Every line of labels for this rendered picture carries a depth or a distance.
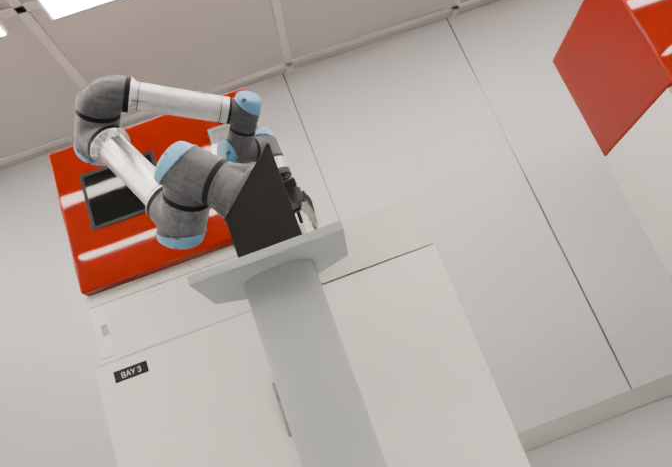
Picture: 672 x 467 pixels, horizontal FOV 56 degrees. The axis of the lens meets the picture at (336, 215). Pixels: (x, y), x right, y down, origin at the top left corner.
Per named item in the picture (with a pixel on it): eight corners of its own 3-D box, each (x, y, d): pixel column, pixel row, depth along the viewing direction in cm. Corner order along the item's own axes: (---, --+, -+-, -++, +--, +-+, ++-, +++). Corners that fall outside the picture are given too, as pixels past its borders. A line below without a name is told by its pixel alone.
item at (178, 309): (128, 362, 176) (116, 315, 180) (315, 293, 180) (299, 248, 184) (115, 359, 167) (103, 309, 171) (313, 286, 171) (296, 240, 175)
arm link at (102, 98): (79, 57, 168) (261, 88, 183) (78, 95, 174) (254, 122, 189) (73, 76, 159) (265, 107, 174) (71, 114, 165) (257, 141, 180)
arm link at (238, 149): (219, 124, 182) (251, 121, 188) (212, 157, 188) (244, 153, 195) (232, 138, 177) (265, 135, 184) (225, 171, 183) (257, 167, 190)
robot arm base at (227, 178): (258, 162, 138) (219, 145, 139) (229, 226, 137) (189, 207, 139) (274, 174, 153) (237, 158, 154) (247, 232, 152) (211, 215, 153)
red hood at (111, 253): (146, 324, 303) (116, 213, 321) (307, 266, 309) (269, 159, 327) (79, 294, 231) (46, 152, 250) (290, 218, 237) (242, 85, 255)
